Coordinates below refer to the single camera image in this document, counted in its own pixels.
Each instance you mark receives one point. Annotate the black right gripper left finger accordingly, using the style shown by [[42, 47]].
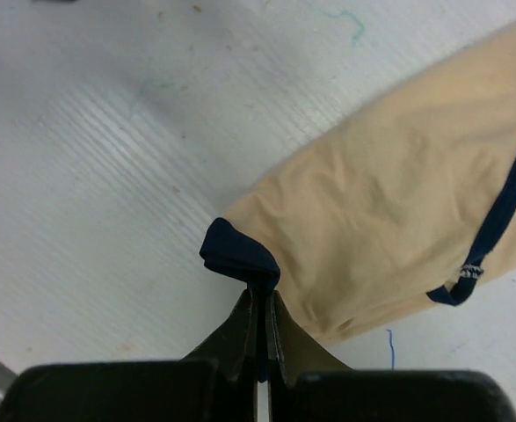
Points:
[[216, 381]]

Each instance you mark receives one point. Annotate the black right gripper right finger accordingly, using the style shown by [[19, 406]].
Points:
[[307, 383]]

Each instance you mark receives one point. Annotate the beige underwear with dark trim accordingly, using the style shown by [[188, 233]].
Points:
[[408, 203]]

